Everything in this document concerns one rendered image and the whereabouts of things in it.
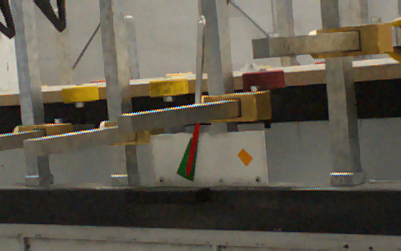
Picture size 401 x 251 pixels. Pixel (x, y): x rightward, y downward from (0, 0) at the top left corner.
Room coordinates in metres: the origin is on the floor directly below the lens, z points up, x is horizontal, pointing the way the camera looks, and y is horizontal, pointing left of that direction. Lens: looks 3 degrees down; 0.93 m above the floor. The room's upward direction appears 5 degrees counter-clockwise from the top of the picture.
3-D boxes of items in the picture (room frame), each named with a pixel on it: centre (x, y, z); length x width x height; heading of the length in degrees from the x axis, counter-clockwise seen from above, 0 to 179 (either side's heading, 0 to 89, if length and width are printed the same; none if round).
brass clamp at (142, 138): (2.15, 0.02, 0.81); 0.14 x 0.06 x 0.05; 50
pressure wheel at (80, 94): (2.39, 0.13, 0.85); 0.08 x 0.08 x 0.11
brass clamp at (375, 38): (1.84, -0.36, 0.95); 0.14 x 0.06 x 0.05; 50
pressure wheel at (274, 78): (2.05, -0.24, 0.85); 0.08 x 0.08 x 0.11
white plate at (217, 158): (2.01, -0.11, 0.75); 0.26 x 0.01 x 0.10; 50
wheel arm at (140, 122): (1.90, -0.11, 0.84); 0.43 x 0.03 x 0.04; 140
